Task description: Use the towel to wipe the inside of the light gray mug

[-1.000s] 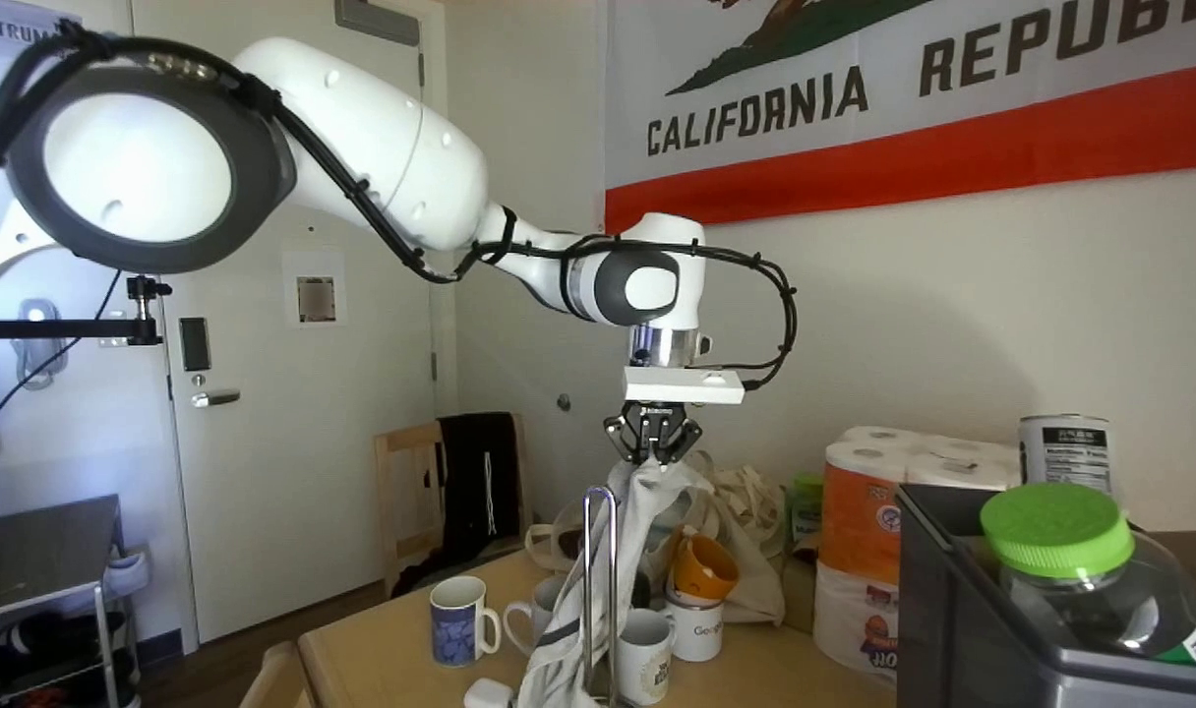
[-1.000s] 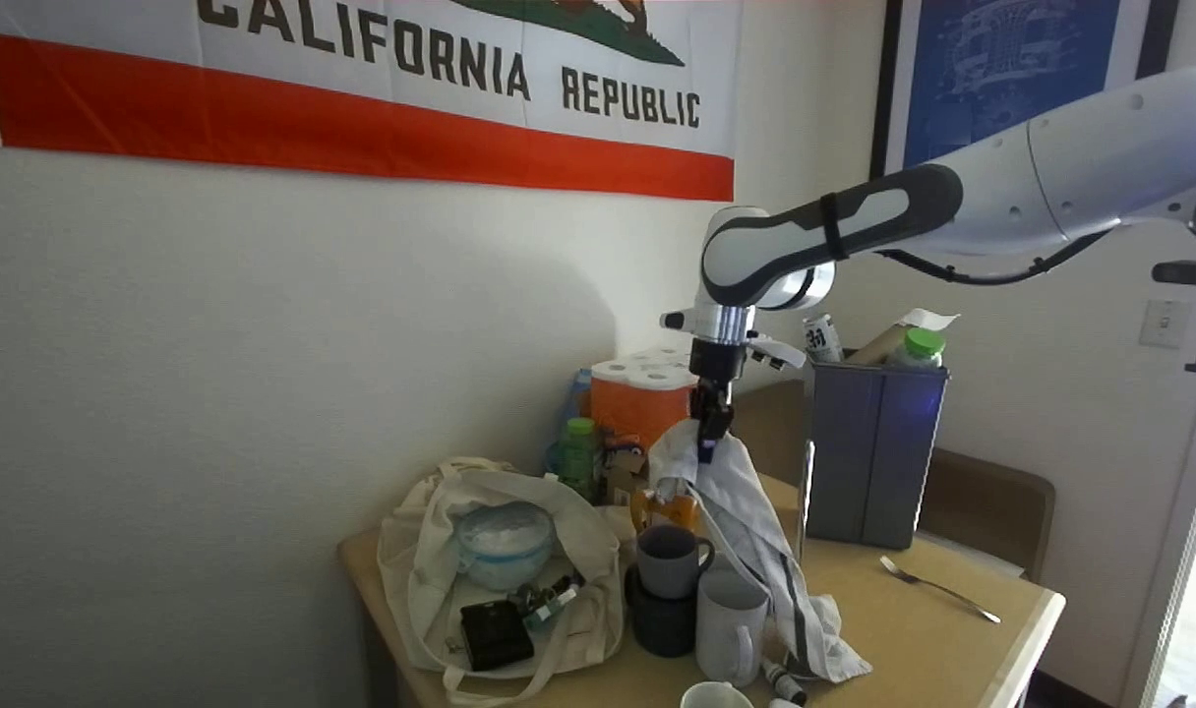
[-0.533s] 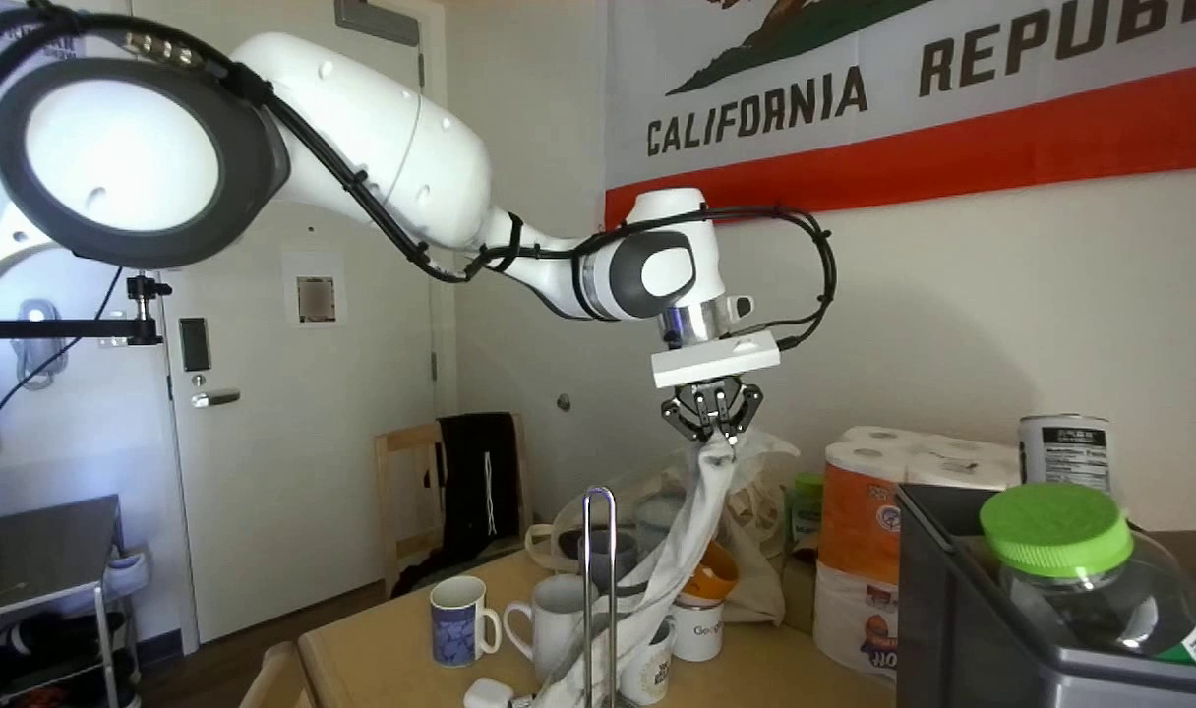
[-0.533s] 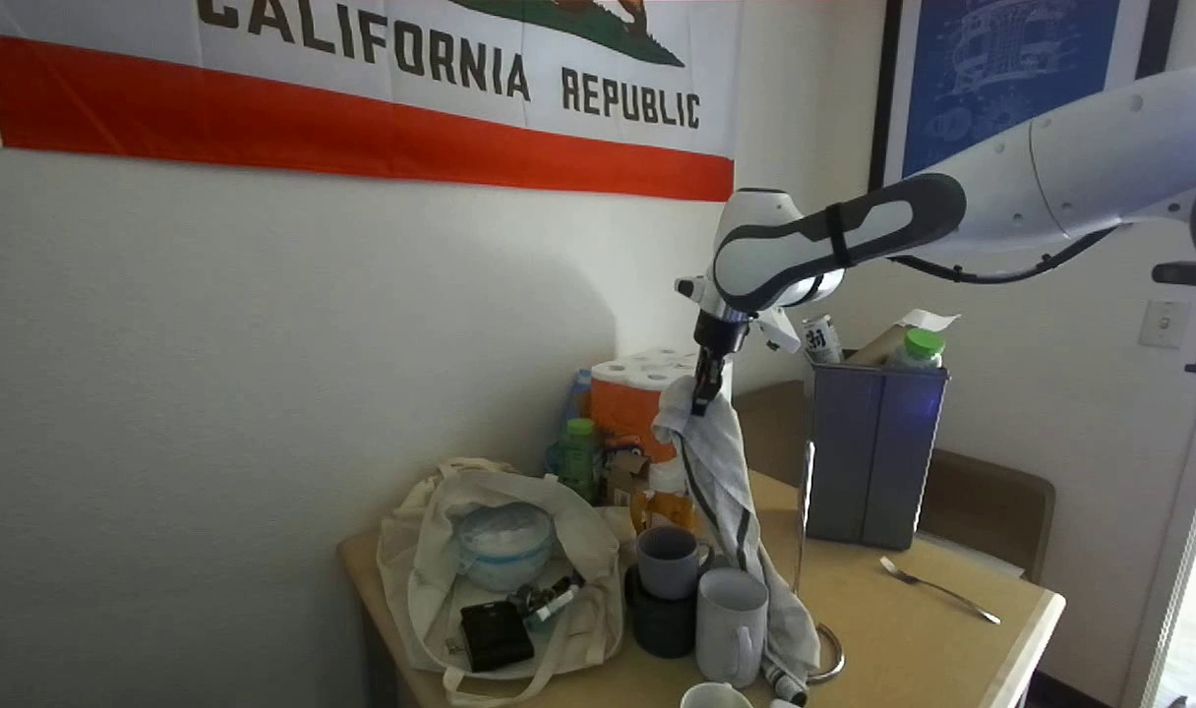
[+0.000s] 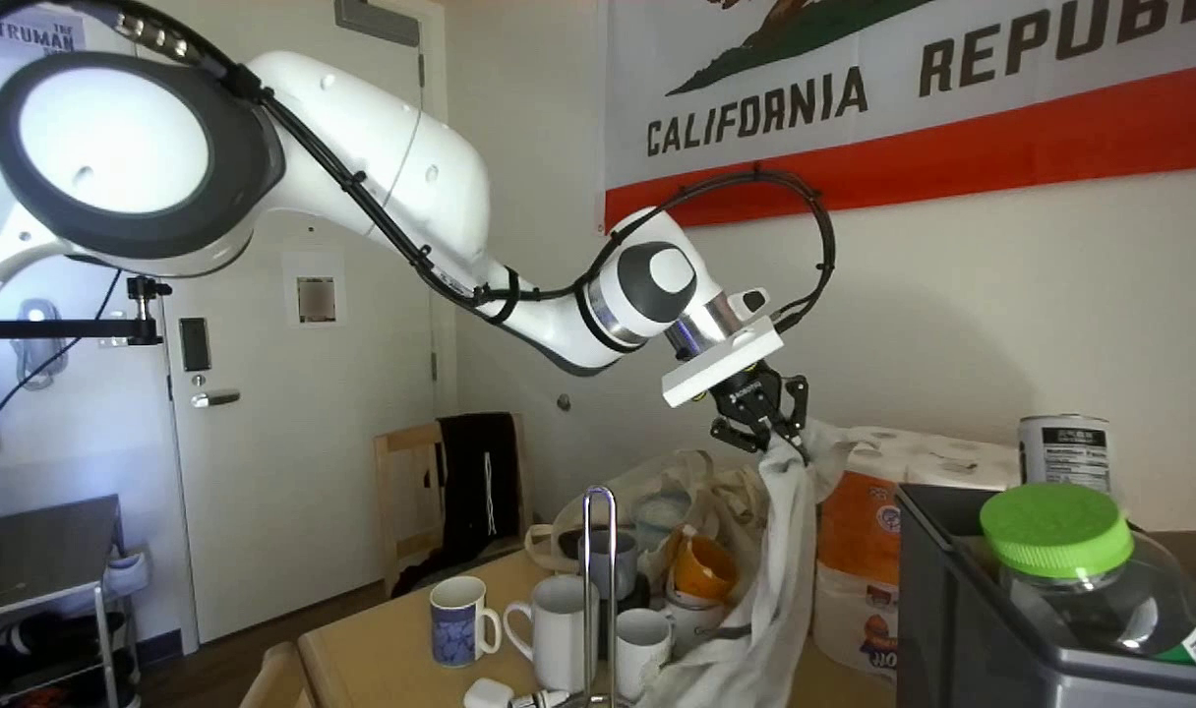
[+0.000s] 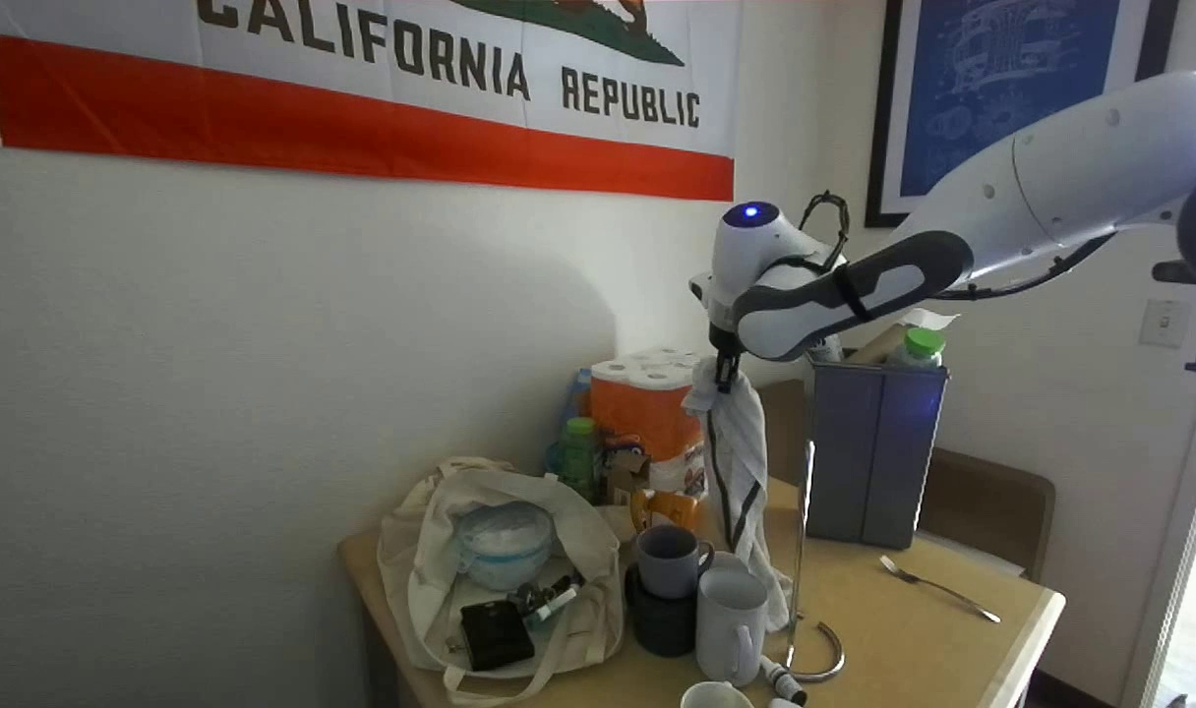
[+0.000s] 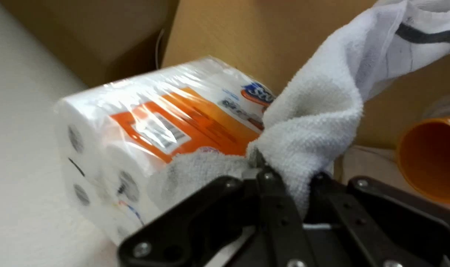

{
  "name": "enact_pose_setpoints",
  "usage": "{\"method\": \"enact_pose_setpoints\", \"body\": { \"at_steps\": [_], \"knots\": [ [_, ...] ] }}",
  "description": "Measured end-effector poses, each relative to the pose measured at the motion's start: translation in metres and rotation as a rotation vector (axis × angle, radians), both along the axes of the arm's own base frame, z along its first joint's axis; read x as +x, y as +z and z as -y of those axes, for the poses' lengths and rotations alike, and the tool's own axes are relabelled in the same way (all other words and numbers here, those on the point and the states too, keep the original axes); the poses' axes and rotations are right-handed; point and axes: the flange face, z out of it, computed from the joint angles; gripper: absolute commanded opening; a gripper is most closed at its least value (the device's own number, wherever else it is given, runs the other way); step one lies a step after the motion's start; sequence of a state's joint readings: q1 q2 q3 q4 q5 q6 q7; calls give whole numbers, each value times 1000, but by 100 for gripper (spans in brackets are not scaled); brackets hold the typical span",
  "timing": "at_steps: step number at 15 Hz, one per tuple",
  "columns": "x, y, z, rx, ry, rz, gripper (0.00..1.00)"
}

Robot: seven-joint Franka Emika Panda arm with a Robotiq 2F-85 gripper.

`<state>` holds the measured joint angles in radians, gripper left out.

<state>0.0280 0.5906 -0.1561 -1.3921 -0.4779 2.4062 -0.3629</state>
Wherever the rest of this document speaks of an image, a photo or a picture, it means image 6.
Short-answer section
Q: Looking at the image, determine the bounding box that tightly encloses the white mug with blue print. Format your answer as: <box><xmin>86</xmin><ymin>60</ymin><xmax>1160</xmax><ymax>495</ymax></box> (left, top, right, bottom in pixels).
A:
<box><xmin>678</xmin><ymin>676</ymin><xmax>759</xmax><ymax>708</ymax></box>

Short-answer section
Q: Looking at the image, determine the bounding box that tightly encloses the clear jar with green lid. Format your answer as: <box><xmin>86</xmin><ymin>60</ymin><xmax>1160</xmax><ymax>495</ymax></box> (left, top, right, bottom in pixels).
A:
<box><xmin>887</xmin><ymin>321</ymin><xmax>952</xmax><ymax>373</ymax></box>

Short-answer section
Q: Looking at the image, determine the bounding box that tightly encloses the blue bottle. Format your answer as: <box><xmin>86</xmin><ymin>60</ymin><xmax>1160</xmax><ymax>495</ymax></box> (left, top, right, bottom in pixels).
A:
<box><xmin>543</xmin><ymin>364</ymin><xmax>596</xmax><ymax>465</ymax></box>

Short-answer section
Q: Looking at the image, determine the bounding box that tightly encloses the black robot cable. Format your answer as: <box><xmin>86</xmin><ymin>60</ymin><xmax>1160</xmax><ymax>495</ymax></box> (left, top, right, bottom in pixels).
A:
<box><xmin>709</xmin><ymin>184</ymin><xmax>1121</xmax><ymax>344</ymax></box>

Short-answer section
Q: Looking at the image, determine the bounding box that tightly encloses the white terry towel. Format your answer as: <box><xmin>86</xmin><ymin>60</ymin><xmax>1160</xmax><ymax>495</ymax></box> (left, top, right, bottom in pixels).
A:
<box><xmin>689</xmin><ymin>368</ymin><xmax>798</xmax><ymax>635</ymax></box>

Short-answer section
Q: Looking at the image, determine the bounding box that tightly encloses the small white object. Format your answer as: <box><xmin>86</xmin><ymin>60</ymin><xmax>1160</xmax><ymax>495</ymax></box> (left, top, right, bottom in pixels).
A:
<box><xmin>754</xmin><ymin>656</ymin><xmax>814</xmax><ymax>708</ymax></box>

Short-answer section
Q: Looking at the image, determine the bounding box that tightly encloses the orange mug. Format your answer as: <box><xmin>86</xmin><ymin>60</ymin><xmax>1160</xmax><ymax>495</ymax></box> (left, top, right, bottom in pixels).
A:
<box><xmin>627</xmin><ymin>482</ymin><xmax>713</xmax><ymax>536</ymax></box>

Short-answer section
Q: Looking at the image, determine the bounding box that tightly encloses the silver metal ring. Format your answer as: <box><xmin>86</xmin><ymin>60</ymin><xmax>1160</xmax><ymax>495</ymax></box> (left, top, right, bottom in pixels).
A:
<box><xmin>771</xmin><ymin>435</ymin><xmax>852</xmax><ymax>689</ymax></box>

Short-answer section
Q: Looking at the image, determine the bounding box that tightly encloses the beige canvas tote bag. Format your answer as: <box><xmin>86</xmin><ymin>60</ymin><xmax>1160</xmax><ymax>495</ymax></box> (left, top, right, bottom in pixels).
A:
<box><xmin>373</xmin><ymin>452</ymin><xmax>628</xmax><ymax>708</ymax></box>

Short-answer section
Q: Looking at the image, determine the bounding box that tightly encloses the white light switch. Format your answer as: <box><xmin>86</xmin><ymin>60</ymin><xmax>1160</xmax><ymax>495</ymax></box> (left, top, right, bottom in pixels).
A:
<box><xmin>1137</xmin><ymin>296</ymin><xmax>1196</xmax><ymax>352</ymax></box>

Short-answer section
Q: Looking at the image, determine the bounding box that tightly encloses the wooden chair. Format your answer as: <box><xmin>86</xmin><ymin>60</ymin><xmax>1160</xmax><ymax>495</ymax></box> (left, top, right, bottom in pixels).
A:
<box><xmin>918</xmin><ymin>443</ymin><xmax>1063</xmax><ymax>580</ymax></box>

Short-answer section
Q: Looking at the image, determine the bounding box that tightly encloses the black wallet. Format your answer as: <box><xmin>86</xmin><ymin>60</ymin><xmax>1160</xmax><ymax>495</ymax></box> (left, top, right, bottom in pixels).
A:
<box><xmin>457</xmin><ymin>593</ymin><xmax>540</xmax><ymax>676</ymax></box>

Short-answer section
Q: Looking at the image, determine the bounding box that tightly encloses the framed blue poster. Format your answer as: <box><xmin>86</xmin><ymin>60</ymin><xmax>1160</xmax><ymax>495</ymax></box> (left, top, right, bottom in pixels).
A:
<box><xmin>863</xmin><ymin>0</ymin><xmax>1186</xmax><ymax>230</ymax></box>

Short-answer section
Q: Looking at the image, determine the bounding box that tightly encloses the open cardboard box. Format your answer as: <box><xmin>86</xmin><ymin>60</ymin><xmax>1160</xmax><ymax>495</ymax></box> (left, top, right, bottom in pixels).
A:
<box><xmin>843</xmin><ymin>306</ymin><xmax>964</xmax><ymax>368</ymax></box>

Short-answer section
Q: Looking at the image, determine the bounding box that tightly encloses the green bottle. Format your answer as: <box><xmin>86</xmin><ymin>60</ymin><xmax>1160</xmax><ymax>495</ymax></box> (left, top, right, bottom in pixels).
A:
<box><xmin>549</xmin><ymin>414</ymin><xmax>607</xmax><ymax>506</ymax></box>

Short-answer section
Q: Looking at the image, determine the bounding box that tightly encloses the translucent plastic piece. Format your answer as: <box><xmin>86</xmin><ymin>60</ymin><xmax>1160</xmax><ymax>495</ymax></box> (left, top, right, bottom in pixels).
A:
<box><xmin>634</xmin><ymin>517</ymin><xmax>716</xmax><ymax>607</ymax></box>

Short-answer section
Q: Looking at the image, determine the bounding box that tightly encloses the dark speckled mug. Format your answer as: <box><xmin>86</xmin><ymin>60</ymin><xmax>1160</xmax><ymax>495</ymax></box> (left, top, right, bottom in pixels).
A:
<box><xmin>620</xmin><ymin>567</ymin><xmax>704</xmax><ymax>659</ymax></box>

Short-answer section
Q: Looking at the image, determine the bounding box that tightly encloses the black and silver clip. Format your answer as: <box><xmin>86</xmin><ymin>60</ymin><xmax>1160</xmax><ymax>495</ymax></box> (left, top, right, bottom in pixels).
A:
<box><xmin>506</xmin><ymin>567</ymin><xmax>587</xmax><ymax>625</ymax></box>

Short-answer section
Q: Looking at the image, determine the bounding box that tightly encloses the California Republic flag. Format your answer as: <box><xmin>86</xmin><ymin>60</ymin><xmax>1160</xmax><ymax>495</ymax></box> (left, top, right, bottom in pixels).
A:
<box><xmin>0</xmin><ymin>0</ymin><xmax>738</xmax><ymax>205</ymax></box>

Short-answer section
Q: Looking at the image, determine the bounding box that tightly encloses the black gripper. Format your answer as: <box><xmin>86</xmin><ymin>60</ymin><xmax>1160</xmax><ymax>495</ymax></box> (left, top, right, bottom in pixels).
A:
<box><xmin>704</xmin><ymin>317</ymin><xmax>750</xmax><ymax>395</ymax></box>

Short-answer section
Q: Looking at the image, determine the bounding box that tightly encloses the metal spoon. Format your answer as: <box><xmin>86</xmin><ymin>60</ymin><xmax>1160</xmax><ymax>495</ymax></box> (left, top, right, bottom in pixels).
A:
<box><xmin>872</xmin><ymin>552</ymin><xmax>1007</xmax><ymax>628</ymax></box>

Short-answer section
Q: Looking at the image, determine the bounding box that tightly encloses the light gray mug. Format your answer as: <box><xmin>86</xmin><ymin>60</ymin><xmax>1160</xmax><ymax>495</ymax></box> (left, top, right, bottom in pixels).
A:
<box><xmin>692</xmin><ymin>557</ymin><xmax>775</xmax><ymax>689</ymax></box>

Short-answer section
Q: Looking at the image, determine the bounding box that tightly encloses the white bowl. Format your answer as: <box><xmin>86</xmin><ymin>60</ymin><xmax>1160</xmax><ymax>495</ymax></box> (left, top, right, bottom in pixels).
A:
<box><xmin>448</xmin><ymin>498</ymin><xmax>557</xmax><ymax>593</ymax></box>

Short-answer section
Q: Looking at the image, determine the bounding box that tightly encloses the orange toilet paper pack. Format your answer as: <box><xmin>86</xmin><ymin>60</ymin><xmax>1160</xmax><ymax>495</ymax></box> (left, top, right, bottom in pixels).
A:
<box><xmin>582</xmin><ymin>340</ymin><xmax>718</xmax><ymax>498</ymax></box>

